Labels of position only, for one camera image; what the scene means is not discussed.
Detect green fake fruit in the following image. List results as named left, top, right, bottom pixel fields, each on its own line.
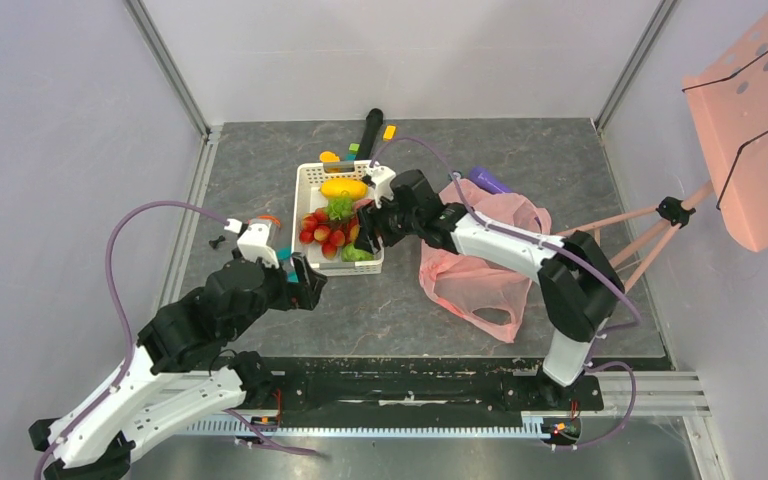
left=341, top=243, right=375, bottom=262

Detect red fake fruit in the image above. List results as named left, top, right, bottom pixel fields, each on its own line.
left=296, top=208, right=359, bottom=261

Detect green fake grapes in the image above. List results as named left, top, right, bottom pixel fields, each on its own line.
left=325, top=194, right=355, bottom=222

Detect yellow fake fruit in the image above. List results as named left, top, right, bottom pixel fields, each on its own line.
left=319, top=177, right=368, bottom=201

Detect pink plastic bag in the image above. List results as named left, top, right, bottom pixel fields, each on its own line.
left=418, top=179, right=552, bottom=343

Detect pink fake peach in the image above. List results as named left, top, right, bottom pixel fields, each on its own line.
left=353, top=198, right=375, bottom=211

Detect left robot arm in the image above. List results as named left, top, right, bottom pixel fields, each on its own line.
left=29, top=253, right=328, bottom=479

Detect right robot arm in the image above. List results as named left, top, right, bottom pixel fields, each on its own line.
left=355, top=167, right=625, bottom=408

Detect teal long block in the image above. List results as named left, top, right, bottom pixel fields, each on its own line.
left=276, top=247, right=292, bottom=263

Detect small black piece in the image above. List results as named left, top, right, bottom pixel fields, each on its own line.
left=208, top=235, right=226, bottom=250

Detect orange curved piece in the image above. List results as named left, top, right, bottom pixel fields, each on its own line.
left=256, top=215, right=282, bottom=229

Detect yellow block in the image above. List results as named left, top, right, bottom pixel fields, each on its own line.
left=382, top=125, right=397, bottom=142

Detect purple toy bat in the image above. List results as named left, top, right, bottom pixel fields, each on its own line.
left=468, top=166, right=513, bottom=195

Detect black cylinder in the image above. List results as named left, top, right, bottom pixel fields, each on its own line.
left=355, top=108, right=384, bottom=160

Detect orange yellow toy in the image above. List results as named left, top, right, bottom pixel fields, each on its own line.
left=319, top=150, right=341, bottom=173

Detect white plastic basket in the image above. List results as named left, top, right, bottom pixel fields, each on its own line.
left=292, top=160, right=384, bottom=277

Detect pink music stand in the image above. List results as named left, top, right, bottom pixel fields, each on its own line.
left=582, top=12, right=768, bottom=289

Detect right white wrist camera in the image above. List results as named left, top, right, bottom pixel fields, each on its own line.
left=362, top=165, right=396, bottom=205

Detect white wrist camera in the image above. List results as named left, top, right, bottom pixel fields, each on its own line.
left=362, top=165, right=396, bottom=205
left=237, top=218, right=280, bottom=268

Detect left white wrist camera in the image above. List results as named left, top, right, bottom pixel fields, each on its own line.
left=237, top=218, right=280, bottom=268

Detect white cable duct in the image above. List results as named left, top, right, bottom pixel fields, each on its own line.
left=178, top=413, right=577, bottom=442

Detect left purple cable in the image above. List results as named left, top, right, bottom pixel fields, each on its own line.
left=32, top=200, right=326, bottom=480

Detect purple cable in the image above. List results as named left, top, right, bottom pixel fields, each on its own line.
left=369, top=136, right=644, bottom=452
left=32, top=200, right=326, bottom=480

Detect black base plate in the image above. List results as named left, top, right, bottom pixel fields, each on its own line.
left=241, top=357, right=604, bottom=427

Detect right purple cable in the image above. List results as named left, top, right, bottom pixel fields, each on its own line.
left=369, top=136, right=644, bottom=452

